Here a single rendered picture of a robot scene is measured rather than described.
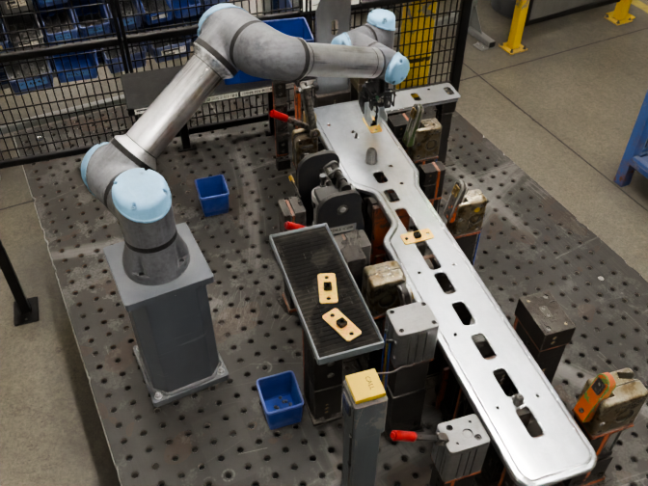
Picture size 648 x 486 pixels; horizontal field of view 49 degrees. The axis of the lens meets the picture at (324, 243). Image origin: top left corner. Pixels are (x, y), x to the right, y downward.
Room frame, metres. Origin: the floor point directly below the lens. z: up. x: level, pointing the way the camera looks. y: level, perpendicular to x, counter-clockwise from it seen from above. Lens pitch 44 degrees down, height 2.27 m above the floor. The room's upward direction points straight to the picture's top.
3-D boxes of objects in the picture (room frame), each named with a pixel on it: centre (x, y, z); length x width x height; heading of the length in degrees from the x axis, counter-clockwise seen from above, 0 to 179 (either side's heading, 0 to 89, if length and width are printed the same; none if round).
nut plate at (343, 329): (0.91, -0.04, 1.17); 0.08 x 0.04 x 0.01; 39
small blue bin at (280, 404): (1.00, 0.11, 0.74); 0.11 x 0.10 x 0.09; 18
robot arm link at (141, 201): (1.15, 0.39, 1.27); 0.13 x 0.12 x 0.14; 40
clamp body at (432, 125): (1.79, -0.31, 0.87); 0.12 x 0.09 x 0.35; 108
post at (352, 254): (1.18, -0.07, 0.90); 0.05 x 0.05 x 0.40; 18
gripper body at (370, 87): (1.77, -0.15, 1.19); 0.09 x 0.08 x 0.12; 18
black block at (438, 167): (1.65, -0.32, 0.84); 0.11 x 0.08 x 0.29; 108
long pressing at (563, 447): (1.32, -0.26, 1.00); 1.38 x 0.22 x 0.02; 18
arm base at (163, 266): (1.14, 0.39, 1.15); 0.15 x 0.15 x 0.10
